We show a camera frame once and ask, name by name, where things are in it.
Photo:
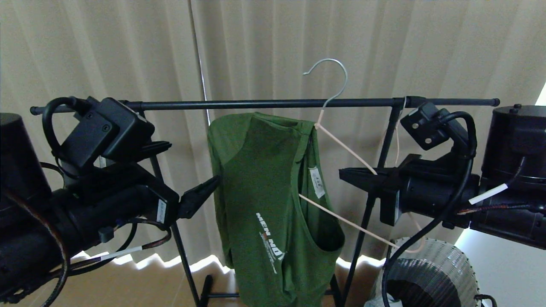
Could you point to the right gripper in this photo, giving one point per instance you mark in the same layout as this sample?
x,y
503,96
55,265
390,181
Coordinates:
x,y
426,192

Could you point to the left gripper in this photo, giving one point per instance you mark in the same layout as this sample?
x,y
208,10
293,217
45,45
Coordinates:
x,y
128,200

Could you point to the green long-sleeved shirt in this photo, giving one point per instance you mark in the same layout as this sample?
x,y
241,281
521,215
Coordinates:
x,y
256,192

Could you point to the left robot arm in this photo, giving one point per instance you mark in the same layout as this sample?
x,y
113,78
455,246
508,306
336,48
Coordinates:
x,y
25,247

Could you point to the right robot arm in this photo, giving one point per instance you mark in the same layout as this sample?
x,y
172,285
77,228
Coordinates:
x,y
516,145

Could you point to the white laundry basket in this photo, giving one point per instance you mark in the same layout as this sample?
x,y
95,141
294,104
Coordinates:
x,y
443,260

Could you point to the black clothes rack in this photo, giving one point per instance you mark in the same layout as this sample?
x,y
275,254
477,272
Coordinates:
x,y
256,103

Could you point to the beige curtain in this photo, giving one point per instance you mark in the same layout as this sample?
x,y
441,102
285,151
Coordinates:
x,y
106,51

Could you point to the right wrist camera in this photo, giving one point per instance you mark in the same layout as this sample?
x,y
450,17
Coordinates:
x,y
426,125

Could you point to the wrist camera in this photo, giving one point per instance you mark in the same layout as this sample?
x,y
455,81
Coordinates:
x,y
426,125
106,128

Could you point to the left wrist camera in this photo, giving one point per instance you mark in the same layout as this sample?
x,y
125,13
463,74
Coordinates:
x,y
106,128

